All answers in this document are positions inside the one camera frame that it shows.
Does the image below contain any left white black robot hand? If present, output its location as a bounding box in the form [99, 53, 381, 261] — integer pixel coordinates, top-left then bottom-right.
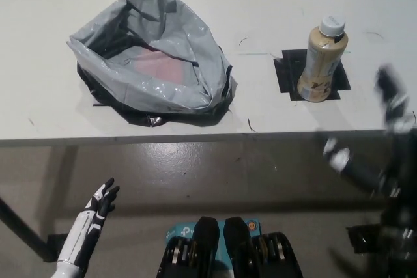
[55, 177, 121, 273]

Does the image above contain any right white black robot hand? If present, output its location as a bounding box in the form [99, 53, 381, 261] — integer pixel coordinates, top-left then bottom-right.
[321, 63, 417, 201]

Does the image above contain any beige protein shake bottle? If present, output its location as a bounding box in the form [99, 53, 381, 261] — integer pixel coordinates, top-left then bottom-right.
[296, 15, 349, 102]

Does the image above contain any grey plastic bag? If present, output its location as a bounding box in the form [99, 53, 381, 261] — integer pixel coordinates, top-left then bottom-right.
[66, 0, 234, 113]

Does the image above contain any pink flat item in bag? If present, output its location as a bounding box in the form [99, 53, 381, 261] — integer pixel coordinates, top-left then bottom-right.
[135, 48, 188, 83]

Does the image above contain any black tape square marker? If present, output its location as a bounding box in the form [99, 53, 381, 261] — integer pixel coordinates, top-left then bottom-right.
[273, 49, 352, 103]

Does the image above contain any black table leg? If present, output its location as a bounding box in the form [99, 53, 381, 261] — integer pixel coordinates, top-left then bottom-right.
[0, 195, 57, 261]

